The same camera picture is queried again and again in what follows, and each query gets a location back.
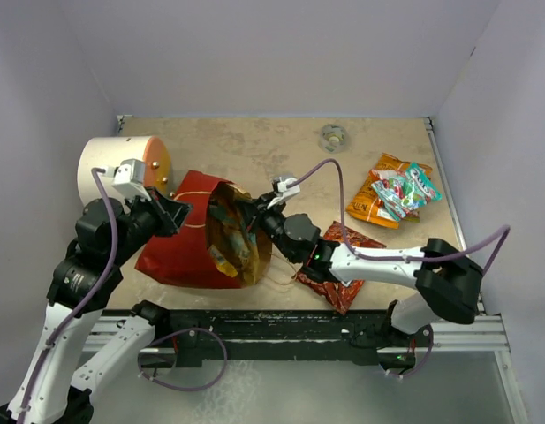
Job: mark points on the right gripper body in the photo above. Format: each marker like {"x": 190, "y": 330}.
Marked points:
{"x": 272, "y": 220}

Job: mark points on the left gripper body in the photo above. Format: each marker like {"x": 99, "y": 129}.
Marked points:
{"x": 148, "y": 217}

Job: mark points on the red paper bag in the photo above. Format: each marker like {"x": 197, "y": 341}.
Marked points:
{"x": 182, "y": 260}

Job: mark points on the orange kettle chips bag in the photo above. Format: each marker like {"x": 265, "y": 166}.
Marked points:
{"x": 366, "y": 205}

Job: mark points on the dark red snack pack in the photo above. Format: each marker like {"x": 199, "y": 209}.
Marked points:
{"x": 340, "y": 297}

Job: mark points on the teal snack pack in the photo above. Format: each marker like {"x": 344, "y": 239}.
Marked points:
{"x": 403, "y": 192}

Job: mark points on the gold teal chips bag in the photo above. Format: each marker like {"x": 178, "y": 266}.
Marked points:
{"x": 236, "y": 252}

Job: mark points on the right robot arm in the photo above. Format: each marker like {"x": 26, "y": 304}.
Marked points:
{"x": 446, "y": 283}

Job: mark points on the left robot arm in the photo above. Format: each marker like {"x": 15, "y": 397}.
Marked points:
{"x": 57, "y": 389}

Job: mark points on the white cylinder with orange end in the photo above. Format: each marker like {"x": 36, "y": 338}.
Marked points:
{"x": 111, "y": 151}

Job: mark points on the clear tape roll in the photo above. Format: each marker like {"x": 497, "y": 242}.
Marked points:
{"x": 333, "y": 139}

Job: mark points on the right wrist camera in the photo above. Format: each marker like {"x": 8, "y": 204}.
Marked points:
{"x": 285, "y": 187}

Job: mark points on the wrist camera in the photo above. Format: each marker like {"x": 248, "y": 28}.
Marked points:
{"x": 285, "y": 187}
{"x": 127, "y": 179}

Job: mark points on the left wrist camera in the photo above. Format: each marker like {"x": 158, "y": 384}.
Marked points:
{"x": 127, "y": 179}

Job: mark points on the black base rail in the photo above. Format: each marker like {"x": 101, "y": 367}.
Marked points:
{"x": 362, "y": 337}

